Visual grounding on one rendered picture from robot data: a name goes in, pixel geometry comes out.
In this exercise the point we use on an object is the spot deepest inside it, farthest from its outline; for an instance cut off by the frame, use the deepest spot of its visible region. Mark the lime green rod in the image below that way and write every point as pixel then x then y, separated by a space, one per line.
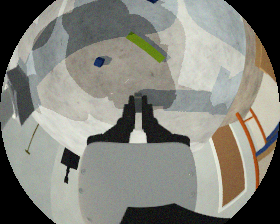
pixel 145 46

